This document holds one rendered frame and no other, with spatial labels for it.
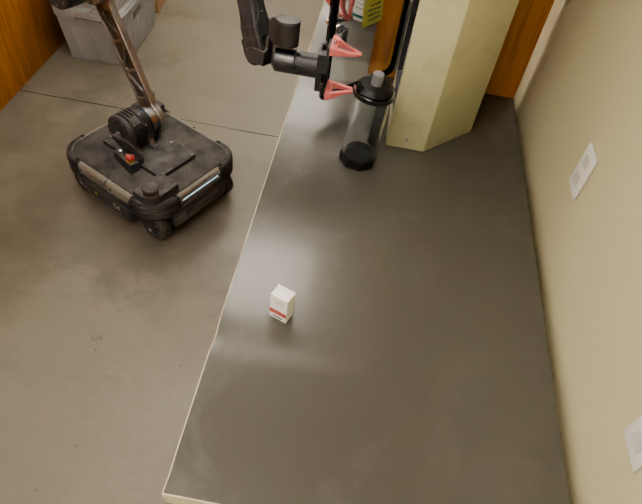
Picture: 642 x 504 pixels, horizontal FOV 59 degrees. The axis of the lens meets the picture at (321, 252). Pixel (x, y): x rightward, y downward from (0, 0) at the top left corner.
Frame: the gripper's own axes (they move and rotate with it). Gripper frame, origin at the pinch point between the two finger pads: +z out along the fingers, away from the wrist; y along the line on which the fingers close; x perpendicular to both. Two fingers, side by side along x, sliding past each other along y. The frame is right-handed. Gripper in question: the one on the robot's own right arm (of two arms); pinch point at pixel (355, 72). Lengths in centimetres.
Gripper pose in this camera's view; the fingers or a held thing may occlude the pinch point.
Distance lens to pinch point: 144.0
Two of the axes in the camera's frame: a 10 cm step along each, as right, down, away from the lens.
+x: 1.5, -7.3, 6.7
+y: 1.1, -6.6, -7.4
